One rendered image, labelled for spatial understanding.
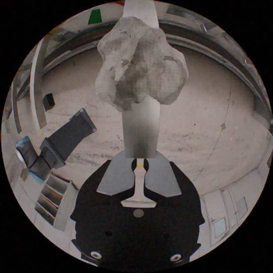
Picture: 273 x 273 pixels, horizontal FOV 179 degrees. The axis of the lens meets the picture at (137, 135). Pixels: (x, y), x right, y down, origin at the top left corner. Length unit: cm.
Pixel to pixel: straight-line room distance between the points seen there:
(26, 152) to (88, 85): 85
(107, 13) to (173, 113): 99
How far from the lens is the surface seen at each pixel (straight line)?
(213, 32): 37
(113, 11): 29
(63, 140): 85
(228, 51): 44
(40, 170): 75
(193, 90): 107
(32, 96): 28
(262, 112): 247
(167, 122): 104
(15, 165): 69
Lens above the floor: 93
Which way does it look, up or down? 60 degrees down
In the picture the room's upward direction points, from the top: 175 degrees counter-clockwise
